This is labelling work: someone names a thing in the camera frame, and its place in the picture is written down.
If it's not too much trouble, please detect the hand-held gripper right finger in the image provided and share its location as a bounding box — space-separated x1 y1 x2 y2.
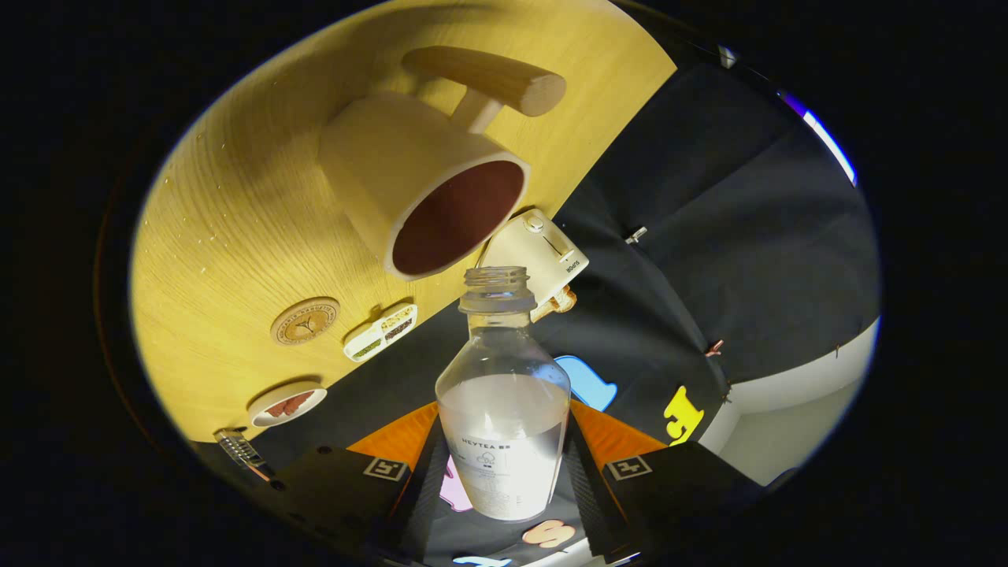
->
562 400 769 561

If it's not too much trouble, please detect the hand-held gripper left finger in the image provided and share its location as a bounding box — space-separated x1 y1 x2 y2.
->
272 402 450 564

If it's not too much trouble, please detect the round wooden coaster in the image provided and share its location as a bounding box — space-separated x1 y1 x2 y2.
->
270 297 341 347

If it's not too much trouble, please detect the clear plastic juice bottle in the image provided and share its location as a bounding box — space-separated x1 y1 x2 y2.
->
435 266 572 522

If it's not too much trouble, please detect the beige cup with wooden handle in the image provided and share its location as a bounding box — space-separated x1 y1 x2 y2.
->
317 45 568 282

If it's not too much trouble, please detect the white round plate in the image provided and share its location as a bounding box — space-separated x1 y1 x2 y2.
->
247 381 328 428

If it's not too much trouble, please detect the white divided bean dish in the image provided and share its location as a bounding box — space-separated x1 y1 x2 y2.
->
343 303 418 363

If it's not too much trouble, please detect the black backdrop cloth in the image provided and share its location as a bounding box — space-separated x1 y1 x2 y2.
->
189 63 881 567

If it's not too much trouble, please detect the cream toaster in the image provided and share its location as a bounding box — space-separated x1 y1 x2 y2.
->
480 209 590 308

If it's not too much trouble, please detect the wooden table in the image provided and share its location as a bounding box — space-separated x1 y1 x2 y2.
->
130 0 678 443

